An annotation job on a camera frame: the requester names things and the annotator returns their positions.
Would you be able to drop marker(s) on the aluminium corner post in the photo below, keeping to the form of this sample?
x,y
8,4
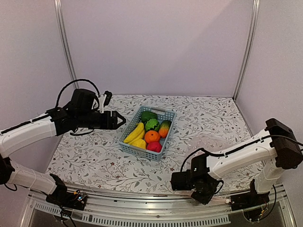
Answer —
x,y
64,39
247,51

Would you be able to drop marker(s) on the blue perforated plastic basket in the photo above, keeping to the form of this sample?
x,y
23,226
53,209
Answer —
x,y
161,116

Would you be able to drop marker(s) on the clear zip top bag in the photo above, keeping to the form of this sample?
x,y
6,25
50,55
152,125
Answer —
x,y
211,143

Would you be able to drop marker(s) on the right aluminium corner post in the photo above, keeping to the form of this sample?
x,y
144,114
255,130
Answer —
x,y
247,51

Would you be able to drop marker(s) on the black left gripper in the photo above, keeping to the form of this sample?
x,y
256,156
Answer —
x,y
112,125

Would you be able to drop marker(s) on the green toy pepper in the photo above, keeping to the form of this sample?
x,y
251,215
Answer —
x,y
147,115

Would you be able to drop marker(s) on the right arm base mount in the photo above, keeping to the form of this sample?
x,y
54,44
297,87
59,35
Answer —
x,y
248,200

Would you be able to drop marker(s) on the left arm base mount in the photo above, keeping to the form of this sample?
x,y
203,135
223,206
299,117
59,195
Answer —
x,y
62,198

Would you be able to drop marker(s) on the left aluminium corner post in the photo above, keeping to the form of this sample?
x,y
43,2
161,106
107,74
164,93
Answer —
x,y
64,39

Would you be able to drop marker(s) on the red toy apple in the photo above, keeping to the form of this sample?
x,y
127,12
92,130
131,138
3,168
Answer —
x,y
154,146

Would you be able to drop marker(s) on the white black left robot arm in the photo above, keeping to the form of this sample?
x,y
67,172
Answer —
x,y
84,110

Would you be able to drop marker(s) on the yellow toy banana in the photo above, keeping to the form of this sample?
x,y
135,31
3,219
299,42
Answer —
x,y
135,133

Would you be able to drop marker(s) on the green orange toy mango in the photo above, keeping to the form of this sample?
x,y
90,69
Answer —
x,y
164,128

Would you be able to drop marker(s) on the green toy watermelon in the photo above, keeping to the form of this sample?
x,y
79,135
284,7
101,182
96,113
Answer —
x,y
152,125

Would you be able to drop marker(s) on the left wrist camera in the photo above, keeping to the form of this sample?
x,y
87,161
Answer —
x,y
104,100

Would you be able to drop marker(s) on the aluminium front rail frame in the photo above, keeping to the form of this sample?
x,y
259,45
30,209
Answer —
x,y
107,208

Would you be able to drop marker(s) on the orange toy orange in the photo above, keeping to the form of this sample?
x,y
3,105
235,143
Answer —
x,y
151,136

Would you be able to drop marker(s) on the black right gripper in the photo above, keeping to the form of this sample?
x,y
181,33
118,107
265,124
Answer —
x,y
205,200

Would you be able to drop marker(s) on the floral patterned table mat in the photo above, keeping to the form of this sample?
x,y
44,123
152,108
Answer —
x,y
95,158

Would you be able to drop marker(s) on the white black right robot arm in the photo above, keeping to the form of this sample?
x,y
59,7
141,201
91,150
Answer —
x,y
276,144

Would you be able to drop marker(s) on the yellow toy lemon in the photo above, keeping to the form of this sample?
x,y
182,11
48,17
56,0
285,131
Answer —
x,y
140,143

